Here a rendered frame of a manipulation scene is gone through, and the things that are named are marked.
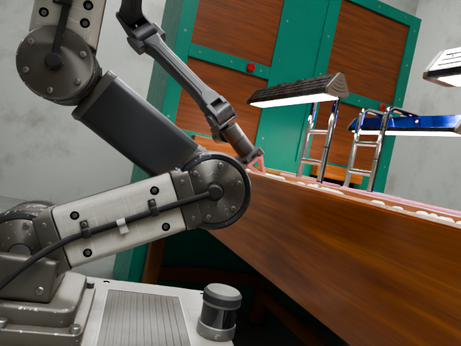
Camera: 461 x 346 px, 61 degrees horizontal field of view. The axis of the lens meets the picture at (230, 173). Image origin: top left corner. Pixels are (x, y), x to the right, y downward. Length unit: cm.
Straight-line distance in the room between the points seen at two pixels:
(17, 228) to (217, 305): 34
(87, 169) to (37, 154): 48
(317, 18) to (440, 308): 189
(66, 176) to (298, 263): 365
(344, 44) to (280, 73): 43
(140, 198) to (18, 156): 368
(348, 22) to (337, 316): 191
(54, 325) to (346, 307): 41
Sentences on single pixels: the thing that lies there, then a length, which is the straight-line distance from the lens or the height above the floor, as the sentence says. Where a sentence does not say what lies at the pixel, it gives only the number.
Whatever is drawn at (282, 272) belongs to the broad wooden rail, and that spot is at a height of 61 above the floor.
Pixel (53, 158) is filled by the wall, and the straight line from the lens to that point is 420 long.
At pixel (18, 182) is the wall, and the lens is 428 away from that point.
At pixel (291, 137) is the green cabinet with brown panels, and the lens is 208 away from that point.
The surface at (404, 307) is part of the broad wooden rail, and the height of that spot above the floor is 66.
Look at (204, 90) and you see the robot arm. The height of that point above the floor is 98.
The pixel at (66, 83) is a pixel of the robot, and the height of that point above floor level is 85.
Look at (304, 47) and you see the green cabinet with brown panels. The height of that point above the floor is 142.
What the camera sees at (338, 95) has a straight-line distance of 126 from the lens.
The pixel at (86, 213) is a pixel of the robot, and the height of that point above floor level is 66.
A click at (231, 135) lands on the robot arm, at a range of 124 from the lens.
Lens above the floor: 79
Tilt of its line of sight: 2 degrees down
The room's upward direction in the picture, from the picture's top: 12 degrees clockwise
